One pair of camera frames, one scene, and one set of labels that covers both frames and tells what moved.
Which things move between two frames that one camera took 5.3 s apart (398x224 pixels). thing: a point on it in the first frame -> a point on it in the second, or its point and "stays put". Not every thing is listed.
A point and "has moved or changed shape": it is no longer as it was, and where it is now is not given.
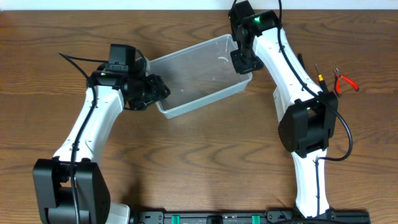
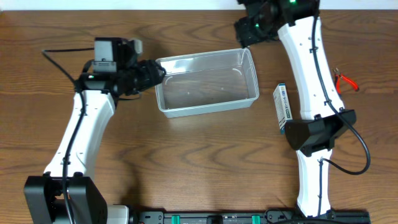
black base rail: x=248 y=216 stays put
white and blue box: x=280 y=100 stays put
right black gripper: x=240 y=66 -> x=245 y=34
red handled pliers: x=338 y=77 stays put
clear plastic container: x=198 y=74 has moved or changed shape
